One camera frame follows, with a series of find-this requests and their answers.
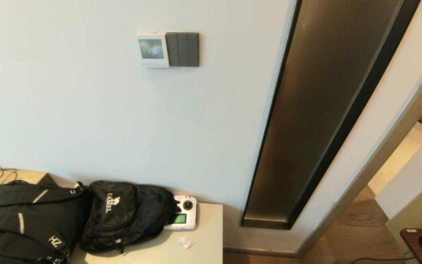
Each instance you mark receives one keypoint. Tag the white wall thermostat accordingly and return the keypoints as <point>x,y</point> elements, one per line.
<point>151,49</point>

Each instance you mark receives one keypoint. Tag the white remote controller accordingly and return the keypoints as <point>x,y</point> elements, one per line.
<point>188,214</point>

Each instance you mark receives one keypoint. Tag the beige cabinet top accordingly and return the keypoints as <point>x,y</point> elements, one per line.
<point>203,234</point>

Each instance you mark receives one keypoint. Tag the crumpled white wrapper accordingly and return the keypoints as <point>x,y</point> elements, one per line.
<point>185,242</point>

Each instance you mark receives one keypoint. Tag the small black Camel backpack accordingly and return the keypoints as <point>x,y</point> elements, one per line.
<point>123,220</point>

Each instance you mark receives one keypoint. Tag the light wooden desk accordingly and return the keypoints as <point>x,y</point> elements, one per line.
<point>28,176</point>

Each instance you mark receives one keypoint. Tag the large black backpack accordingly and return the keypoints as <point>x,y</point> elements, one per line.
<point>20,220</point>

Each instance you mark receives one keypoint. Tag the grey wall light switch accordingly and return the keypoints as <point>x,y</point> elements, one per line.
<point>183,49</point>

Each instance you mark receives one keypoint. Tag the grey door frame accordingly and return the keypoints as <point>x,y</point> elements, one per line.
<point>379,154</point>

